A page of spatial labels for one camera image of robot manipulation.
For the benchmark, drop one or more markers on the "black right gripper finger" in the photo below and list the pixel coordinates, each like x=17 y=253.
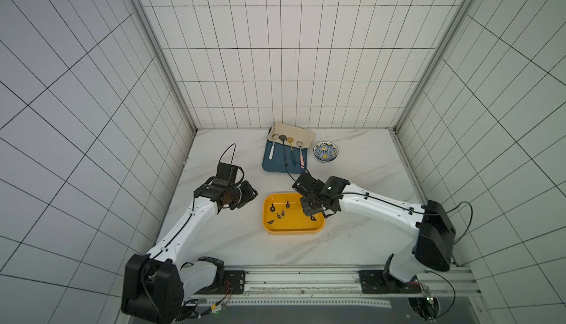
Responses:
x=329 y=212
x=308 y=209

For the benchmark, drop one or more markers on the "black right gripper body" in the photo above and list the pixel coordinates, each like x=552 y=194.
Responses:
x=310 y=198

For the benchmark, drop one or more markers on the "yellow plastic storage box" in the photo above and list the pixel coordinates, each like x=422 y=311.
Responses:
x=294 y=222

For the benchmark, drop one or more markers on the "aluminium rail frame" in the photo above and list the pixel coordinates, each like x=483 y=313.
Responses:
x=289 y=293

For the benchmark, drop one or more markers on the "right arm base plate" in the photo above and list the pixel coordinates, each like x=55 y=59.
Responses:
x=381 y=282

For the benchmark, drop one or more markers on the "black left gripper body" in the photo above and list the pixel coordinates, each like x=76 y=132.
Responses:
x=235 y=193

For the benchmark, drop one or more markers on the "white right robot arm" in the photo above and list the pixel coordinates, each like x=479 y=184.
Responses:
x=431 y=231

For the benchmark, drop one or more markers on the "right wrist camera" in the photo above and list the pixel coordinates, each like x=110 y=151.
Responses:
x=308 y=186

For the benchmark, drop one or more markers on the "gold spoon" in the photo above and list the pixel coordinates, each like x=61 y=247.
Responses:
x=290 y=143

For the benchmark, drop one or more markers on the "white handled spoon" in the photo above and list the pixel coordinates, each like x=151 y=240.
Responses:
x=274 y=137

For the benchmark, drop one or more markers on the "black handled spoon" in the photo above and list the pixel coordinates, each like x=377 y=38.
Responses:
x=283 y=139

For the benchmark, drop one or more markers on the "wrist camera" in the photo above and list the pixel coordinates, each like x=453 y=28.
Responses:
x=228 y=173
x=308 y=186

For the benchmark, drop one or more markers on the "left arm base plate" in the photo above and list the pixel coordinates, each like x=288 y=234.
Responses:
x=208 y=276

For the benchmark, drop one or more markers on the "pink handled spoon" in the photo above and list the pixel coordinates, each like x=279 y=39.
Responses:
x=301 y=157

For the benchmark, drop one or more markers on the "beige cloth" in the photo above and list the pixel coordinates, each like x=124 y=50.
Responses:
x=306 y=136

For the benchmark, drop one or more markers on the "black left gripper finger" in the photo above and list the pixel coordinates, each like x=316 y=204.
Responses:
x=248 y=192
x=237 y=205

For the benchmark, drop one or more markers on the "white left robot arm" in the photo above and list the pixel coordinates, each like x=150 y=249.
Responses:
x=157 y=284

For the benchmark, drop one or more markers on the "dark teal tray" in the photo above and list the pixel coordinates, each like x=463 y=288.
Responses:
x=277 y=164

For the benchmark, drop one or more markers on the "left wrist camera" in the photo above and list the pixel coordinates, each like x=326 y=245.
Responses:
x=228 y=173

